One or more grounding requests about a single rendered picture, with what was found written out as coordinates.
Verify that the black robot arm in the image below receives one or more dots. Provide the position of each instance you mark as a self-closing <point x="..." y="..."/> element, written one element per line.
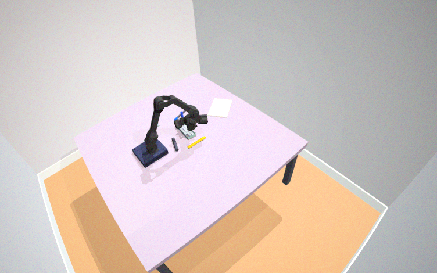
<point x="158" y="106"/>

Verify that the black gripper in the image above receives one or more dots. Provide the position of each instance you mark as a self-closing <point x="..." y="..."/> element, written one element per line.
<point x="180" y="122"/>

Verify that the keyboard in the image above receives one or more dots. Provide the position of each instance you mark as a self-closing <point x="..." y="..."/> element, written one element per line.
<point x="186" y="133"/>

